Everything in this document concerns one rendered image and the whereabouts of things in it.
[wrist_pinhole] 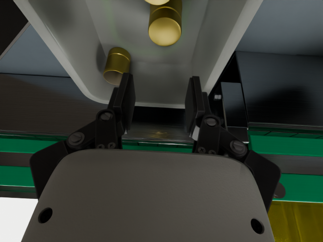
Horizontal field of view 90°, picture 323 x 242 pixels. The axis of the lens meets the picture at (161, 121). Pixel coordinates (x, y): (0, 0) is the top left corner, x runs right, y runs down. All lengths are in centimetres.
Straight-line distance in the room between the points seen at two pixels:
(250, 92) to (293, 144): 9
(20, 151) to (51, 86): 13
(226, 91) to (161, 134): 13
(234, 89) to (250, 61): 6
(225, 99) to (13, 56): 37
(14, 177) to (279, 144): 41
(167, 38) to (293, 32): 19
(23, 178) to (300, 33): 48
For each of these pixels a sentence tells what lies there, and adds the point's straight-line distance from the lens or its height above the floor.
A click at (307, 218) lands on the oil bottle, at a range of 41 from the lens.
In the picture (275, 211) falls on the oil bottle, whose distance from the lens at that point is 38.
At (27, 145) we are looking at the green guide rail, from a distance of 38.
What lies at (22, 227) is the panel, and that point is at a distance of 56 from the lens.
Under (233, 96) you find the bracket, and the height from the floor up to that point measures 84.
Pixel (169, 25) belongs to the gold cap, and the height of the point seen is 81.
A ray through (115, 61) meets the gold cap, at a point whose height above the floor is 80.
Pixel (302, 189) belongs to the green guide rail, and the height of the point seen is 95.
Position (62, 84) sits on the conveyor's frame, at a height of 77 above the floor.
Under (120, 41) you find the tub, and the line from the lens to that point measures 26.
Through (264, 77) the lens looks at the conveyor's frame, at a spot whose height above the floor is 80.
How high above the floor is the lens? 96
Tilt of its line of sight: 23 degrees down
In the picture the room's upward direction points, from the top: 177 degrees counter-clockwise
